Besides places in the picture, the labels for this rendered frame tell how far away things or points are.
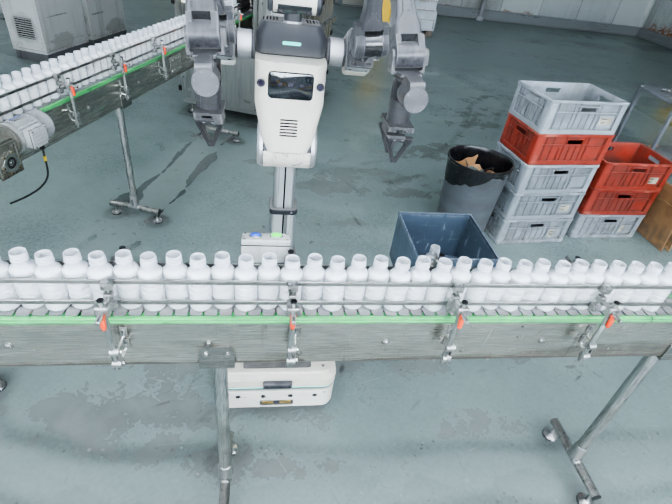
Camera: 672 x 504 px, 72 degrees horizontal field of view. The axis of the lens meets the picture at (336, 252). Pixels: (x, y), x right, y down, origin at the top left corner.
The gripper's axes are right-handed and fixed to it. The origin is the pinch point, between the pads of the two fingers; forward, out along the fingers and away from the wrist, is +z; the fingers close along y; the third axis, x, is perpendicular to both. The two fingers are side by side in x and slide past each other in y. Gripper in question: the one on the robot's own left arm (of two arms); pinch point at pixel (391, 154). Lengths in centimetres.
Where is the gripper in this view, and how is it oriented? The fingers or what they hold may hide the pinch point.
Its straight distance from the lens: 123.7
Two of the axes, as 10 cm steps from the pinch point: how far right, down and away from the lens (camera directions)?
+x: -9.9, -0.2, -1.5
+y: -1.1, -5.9, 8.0
